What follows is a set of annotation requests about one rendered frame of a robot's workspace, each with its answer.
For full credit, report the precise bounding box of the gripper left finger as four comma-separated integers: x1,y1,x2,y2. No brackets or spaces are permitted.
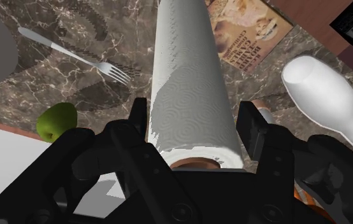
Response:
0,97,199,224

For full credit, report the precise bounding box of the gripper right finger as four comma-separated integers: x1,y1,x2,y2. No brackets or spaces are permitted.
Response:
236,101,353,224

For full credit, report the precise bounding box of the small white brown-capped bottle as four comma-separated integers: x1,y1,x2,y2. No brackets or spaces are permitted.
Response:
250,99,275,125

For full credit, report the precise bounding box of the green apple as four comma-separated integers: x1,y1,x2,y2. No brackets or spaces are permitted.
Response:
36,102,78,144

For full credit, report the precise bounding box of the orange object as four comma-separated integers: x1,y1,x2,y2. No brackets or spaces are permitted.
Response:
294,183,333,224

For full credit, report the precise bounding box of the white bottle-shaped vase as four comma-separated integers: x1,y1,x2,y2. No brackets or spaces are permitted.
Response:
280,55,353,155

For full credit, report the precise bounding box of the silver fork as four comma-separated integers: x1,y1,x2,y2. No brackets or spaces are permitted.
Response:
17,26,133,87

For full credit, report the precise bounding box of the white paper towel roll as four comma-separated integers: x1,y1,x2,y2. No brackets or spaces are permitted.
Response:
147,0,245,170

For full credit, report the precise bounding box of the brown board games book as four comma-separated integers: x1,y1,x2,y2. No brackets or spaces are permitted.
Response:
205,0,294,74

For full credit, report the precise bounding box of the black framed picture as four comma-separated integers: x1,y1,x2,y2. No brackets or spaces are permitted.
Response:
329,4,353,47

